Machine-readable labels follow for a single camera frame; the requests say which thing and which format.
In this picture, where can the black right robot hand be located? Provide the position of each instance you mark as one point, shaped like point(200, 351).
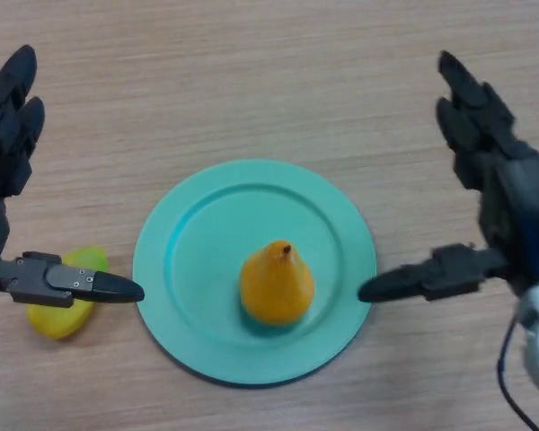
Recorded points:
point(516, 202)

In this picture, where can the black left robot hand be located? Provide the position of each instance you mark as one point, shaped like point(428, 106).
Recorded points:
point(9, 134)

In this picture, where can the yellow orange pear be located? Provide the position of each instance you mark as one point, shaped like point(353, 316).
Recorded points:
point(276, 287)

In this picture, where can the teal round plate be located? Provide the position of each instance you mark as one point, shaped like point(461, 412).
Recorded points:
point(206, 251)

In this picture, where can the yellow green starfruit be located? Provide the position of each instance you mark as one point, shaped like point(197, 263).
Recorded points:
point(58, 321)

